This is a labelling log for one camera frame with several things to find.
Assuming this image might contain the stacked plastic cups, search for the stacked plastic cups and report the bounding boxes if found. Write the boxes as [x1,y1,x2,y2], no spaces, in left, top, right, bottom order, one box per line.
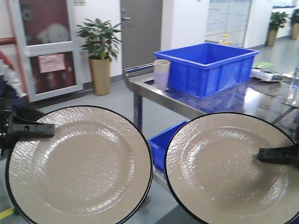
[154,59,171,91]

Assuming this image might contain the plant in gold pot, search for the plant in gold pot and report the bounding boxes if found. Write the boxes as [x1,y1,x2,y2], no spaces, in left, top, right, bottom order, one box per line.
[77,18,121,96]

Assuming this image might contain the beige ceramic plate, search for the beige ceramic plate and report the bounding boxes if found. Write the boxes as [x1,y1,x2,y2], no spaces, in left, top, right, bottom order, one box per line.
[164,112,299,224]
[6,105,153,224]

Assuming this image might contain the blue plastic crate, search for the blue plastic crate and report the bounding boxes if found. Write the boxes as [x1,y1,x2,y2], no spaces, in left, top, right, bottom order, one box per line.
[154,42,259,99]

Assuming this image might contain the fire hose cabinet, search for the fire hose cabinet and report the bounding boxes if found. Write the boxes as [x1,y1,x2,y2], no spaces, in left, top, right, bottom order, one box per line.
[7,0,83,102]

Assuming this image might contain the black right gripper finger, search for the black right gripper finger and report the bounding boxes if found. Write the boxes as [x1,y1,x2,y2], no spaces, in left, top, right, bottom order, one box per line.
[257,143,299,165]

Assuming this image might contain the steel table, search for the steel table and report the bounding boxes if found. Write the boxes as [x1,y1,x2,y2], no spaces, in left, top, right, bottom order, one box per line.
[123,63,299,141]

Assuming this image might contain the low blue crate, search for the low blue crate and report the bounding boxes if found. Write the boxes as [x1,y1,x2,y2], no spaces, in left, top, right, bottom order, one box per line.
[148,121,188,173]

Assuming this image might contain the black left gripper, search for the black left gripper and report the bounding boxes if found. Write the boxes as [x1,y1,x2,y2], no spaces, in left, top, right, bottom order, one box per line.
[0,98,55,157]

